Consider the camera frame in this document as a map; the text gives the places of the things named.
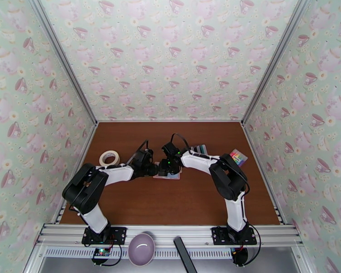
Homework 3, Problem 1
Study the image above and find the pink card holder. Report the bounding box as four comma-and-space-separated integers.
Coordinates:
153, 169, 183, 181

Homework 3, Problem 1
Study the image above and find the cream masking tape roll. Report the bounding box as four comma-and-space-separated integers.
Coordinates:
99, 150, 120, 168

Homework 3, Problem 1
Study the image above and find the multicoloured sticky notes pack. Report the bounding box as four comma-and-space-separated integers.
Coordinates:
229, 149, 248, 168

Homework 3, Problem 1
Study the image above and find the purple bowl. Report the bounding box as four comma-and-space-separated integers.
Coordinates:
128, 232, 156, 267

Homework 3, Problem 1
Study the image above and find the perforated metal strip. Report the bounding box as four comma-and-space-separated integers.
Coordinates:
44, 247, 234, 260

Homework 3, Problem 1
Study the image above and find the black flat bar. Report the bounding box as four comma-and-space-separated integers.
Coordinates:
173, 237, 198, 273

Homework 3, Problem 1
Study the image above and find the green lit circuit board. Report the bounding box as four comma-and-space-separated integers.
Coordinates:
93, 248, 110, 259

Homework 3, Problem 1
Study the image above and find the black round electronics puck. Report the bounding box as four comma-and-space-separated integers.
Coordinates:
231, 247, 248, 267

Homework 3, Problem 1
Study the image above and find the aluminium frame rail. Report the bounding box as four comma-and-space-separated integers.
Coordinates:
35, 223, 305, 248

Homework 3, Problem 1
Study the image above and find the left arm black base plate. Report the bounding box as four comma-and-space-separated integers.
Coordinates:
81, 227, 127, 246

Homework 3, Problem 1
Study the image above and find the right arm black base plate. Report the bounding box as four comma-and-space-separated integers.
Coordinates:
211, 226, 257, 246

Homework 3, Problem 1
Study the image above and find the black base cable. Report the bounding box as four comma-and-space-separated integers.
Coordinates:
243, 227, 263, 266
102, 243, 122, 267

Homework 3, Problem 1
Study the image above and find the aluminium corner post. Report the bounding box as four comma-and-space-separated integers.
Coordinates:
27, 0, 99, 126
241, 0, 314, 126

